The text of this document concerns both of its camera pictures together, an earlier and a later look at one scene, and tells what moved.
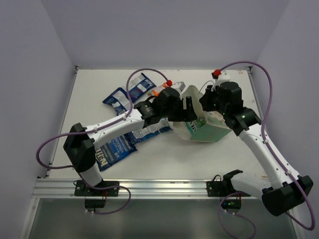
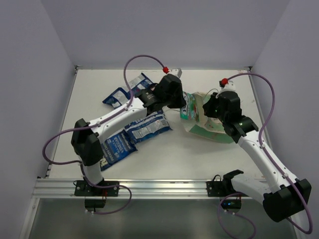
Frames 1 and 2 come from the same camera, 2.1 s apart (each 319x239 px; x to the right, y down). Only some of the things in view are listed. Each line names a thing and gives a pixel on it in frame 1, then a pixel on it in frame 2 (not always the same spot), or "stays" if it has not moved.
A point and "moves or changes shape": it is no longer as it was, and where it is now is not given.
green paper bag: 215,129 moves or changes shape
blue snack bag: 119,100 stays
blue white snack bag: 138,85 stays
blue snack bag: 112,151 stays
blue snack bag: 163,125 stays
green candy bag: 195,124 moves or changes shape
